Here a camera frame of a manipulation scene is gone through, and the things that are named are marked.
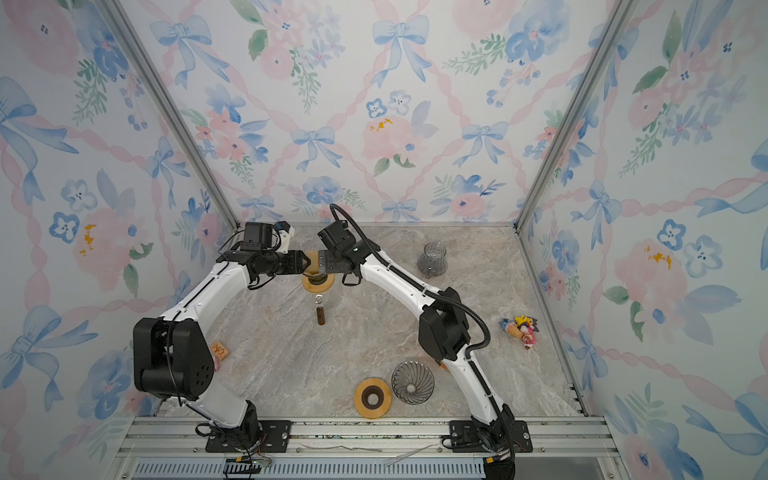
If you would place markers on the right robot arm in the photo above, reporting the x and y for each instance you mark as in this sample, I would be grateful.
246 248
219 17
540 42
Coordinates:
448 331

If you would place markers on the brown paper coffee filter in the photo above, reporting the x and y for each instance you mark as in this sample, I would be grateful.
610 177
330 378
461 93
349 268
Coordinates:
313 267

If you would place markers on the small colourful toy figure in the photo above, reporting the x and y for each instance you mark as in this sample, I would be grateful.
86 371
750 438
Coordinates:
523 328

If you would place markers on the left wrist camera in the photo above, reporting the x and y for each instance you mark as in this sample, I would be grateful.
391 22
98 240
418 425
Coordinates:
285 233

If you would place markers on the small pink toy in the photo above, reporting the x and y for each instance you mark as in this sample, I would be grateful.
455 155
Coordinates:
220 351

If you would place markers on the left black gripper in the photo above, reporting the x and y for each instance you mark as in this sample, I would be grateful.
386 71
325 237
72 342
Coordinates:
297 264

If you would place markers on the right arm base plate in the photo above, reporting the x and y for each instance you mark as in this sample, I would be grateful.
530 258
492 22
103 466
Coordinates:
466 436

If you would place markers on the grey glass dripper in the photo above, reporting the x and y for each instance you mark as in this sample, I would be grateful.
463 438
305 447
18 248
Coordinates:
412 382

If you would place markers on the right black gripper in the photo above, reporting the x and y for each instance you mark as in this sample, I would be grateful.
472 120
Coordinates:
325 264

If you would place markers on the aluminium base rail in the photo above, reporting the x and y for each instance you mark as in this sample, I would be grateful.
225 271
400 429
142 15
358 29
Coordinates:
352 448

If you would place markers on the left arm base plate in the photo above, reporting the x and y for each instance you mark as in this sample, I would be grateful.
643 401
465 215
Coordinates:
270 436

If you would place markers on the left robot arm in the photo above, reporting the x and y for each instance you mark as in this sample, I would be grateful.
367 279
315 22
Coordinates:
172 358

